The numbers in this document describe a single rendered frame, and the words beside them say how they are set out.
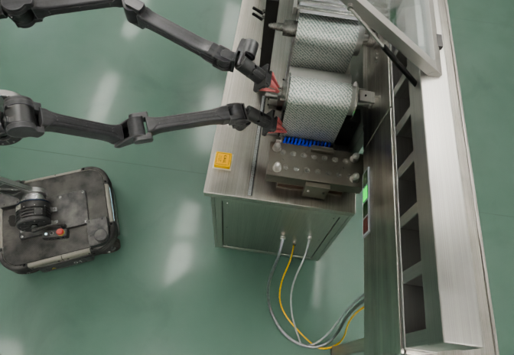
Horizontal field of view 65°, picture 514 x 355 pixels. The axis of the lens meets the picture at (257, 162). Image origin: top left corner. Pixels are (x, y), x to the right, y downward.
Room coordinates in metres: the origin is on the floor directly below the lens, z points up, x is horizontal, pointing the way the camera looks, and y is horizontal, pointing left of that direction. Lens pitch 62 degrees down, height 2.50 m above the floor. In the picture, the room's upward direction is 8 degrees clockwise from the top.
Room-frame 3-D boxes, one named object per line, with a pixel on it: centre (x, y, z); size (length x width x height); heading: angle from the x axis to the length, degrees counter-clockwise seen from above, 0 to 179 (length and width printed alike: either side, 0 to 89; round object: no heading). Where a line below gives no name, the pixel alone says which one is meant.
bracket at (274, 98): (1.04, -0.04, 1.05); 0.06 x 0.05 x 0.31; 90
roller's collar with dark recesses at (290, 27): (1.25, -0.06, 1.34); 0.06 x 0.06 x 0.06; 0
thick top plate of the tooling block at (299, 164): (0.82, -0.24, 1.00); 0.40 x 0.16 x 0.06; 90
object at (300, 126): (0.94, -0.20, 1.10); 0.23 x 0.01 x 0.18; 90
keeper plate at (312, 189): (0.73, -0.26, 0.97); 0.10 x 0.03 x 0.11; 90
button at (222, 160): (0.84, 0.15, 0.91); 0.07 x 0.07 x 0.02; 0
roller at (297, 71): (1.12, -0.21, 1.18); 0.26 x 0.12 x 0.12; 90
